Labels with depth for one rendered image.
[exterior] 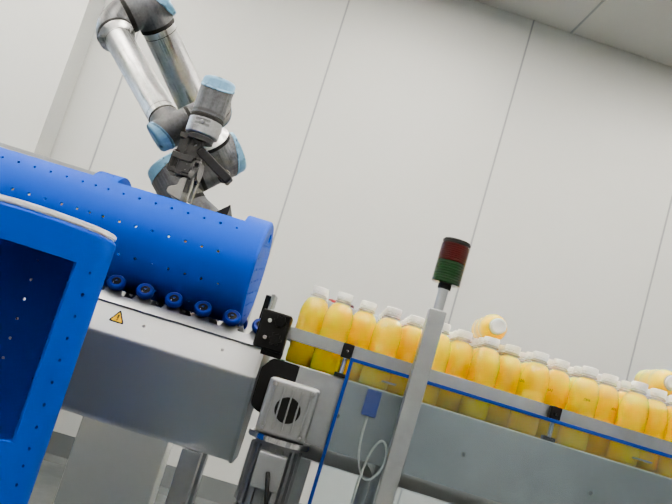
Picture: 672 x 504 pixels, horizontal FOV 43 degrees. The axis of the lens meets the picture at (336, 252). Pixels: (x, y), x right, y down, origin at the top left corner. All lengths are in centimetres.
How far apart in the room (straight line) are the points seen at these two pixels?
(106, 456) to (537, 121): 354
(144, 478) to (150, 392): 84
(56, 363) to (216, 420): 58
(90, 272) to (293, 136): 359
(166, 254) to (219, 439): 47
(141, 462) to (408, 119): 304
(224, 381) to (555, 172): 369
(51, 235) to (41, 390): 28
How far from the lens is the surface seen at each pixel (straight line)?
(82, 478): 297
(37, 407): 166
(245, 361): 208
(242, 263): 208
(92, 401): 219
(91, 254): 165
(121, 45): 270
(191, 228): 212
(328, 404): 197
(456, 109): 536
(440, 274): 184
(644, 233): 560
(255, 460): 187
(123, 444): 294
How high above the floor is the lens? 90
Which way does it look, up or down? 8 degrees up
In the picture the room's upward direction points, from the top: 17 degrees clockwise
